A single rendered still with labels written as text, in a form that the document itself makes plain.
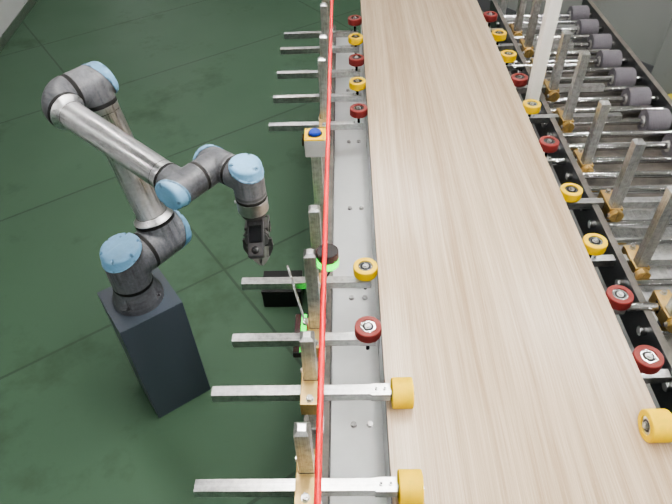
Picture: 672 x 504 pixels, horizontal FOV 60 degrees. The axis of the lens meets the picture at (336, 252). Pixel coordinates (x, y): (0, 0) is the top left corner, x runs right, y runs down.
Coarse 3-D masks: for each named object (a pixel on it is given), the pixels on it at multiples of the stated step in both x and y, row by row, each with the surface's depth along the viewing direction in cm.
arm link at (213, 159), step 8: (208, 144) 166; (200, 152) 164; (208, 152) 163; (216, 152) 162; (224, 152) 163; (200, 160) 160; (208, 160) 160; (216, 160) 161; (224, 160) 160; (208, 168) 159; (216, 168) 161; (216, 176) 161; (224, 184) 163
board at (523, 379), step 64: (384, 0) 352; (448, 0) 349; (384, 64) 292; (448, 64) 290; (384, 128) 249; (448, 128) 248; (512, 128) 246; (384, 192) 218; (448, 192) 217; (512, 192) 215; (384, 256) 193; (448, 256) 192; (512, 256) 191; (576, 256) 190; (384, 320) 174; (448, 320) 173; (512, 320) 172; (576, 320) 171; (448, 384) 157; (512, 384) 156; (576, 384) 156; (640, 384) 155; (448, 448) 144; (512, 448) 143; (576, 448) 143; (640, 448) 142
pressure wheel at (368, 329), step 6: (360, 318) 174; (366, 318) 174; (372, 318) 174; (360, 324) 172; (366, 324) 171; (372, 324) 172; (378, 324) 172; (360, 330) 170; (366, 330) 171; (372, 330) 171; (378, 330) 170; (360, 336) 170; (366, 336) 169; (372, 336) 169; (378, 336) 171; (366, 342) 171; (372, 342) 171; (366, 348) 179
